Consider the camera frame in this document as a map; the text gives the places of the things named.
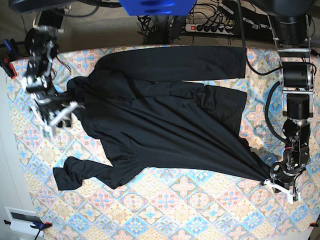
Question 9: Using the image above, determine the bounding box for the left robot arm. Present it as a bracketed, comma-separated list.
[247, 0, 317, 197]

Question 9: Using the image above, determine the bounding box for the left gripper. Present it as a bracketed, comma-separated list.
[270, 161, 306, 194]

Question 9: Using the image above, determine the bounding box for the patterned tablecloth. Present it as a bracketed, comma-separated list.
[4, 58, 320, 240]

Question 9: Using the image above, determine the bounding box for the white power strip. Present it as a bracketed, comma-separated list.
[184, 23, 233, 35]

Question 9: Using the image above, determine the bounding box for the white wall vent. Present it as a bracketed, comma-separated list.
[4, 206, 41, 236]

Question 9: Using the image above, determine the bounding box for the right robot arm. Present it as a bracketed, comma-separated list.
[8, 0, 79, 128]

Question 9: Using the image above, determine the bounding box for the blue clamp bottom left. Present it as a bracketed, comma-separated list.
[4, 220, 52, 240]

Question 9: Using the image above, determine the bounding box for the black long-sleeve t-shirt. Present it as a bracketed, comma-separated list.
[53, 45, 270, 191]

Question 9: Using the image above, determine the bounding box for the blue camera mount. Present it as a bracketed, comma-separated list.
[118, 0, 197, 16]

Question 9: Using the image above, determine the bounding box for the red black clamp left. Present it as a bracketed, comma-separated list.
[0, 58, 17, 79]

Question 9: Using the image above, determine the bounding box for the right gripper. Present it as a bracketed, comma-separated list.
[31, 84, 74, 128]

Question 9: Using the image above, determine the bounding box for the black round stool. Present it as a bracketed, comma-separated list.
[24, 28, 37, 55]

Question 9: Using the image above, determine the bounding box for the red clamp bottom right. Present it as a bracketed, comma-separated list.
[309, 222, 319, 228]

